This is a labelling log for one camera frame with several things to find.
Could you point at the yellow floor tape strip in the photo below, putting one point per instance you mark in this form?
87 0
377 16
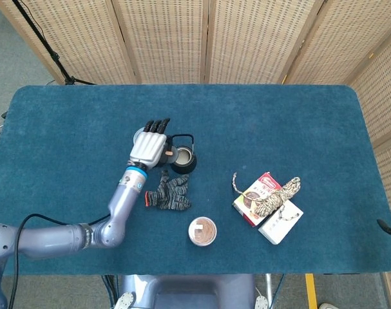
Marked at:
311 291

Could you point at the red white snack box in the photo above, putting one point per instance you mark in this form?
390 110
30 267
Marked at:
253 196

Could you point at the small black kettle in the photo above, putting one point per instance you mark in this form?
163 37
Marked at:
185 157

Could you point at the robot torso base grey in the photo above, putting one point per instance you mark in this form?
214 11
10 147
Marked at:
188 291

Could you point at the grey knit work glove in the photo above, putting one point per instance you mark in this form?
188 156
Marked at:
169 194

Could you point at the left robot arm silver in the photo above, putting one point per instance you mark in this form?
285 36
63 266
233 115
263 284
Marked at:
66 225

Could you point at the right robot hand black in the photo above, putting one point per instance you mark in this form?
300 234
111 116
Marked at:
390 228

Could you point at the blue table mat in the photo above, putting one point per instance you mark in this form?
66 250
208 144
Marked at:
246 128

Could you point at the gray pot lid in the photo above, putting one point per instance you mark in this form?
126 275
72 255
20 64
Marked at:
169 155

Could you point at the round brown-lidded cup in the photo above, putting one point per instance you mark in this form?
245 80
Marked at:
202 231

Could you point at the black tripod stand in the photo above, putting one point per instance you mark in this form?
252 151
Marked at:
50 51

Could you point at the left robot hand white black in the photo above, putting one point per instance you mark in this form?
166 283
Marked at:
150 148

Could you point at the white small carton box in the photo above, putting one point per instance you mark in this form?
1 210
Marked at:
280 223

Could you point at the woven folding screen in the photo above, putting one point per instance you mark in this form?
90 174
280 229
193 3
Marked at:
214 38

